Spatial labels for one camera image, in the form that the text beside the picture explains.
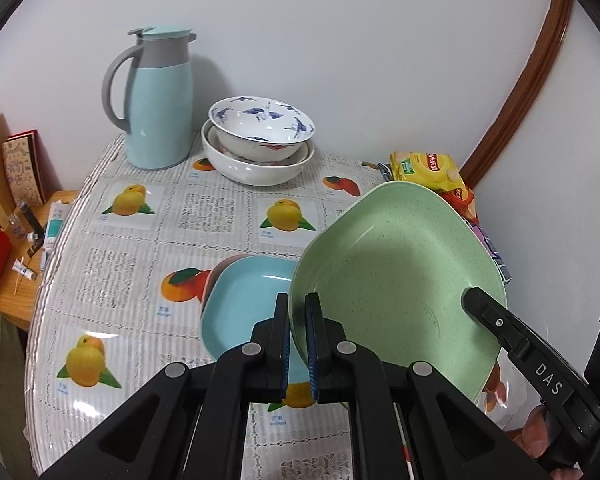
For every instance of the blue square plate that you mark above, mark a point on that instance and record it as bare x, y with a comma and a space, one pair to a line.
243, 296

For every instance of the green square plate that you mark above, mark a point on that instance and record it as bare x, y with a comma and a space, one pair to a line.
392, 270

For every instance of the large white porcelain bowl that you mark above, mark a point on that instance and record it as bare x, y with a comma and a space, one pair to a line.
249, 173

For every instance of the blue patterned porcelain bowl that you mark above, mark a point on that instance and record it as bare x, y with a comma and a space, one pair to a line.
260, 129

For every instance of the red patterned book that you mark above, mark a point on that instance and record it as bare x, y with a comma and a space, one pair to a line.
23, 174

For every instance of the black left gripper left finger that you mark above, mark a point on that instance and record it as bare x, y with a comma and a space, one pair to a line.
274, 337

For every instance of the right hand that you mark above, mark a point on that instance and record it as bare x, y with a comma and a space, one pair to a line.
534, 439

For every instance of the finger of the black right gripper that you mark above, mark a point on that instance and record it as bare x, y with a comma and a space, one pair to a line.
510, 332

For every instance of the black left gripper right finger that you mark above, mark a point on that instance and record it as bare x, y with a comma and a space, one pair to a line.
327, 385

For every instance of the brown wooden door frame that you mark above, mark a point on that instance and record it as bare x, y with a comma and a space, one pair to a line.
520, 100

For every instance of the red chips bag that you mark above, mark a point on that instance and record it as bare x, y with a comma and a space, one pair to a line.
462, 200

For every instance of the small white inner bowl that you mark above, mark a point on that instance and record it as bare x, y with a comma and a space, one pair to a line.
220, 147

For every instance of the white ointment tube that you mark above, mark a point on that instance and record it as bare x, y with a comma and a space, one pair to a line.
56, 218

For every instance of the wooden side table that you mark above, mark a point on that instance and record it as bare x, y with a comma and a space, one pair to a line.
17, 293

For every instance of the grey checked folded cloth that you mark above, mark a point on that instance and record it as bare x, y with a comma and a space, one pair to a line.
478, 231

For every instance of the yellow chips bag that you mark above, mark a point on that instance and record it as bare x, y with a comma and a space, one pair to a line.
438, 172

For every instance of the light blue thermos jug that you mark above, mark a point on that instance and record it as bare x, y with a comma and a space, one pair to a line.
158, 104

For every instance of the fruit print lace tablecloth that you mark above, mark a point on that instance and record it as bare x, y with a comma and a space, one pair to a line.
123, 293

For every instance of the pink square plate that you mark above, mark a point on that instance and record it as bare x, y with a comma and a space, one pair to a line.
215, 274

